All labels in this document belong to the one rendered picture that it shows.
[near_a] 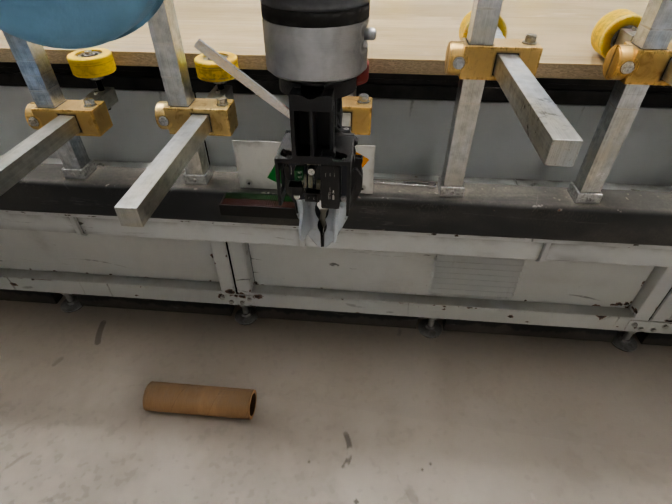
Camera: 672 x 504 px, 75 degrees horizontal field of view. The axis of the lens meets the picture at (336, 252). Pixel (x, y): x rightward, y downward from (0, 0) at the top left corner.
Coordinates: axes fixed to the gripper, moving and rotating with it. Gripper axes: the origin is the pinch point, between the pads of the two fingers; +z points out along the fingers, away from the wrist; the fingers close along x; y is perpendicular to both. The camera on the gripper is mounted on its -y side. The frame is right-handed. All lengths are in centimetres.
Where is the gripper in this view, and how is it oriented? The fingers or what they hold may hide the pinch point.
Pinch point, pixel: (323, 233)
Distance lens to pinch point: 53.9
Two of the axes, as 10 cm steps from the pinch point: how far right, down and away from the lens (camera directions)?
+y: -0.9, 6.3, -7.7
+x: 10.0, 0.6, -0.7
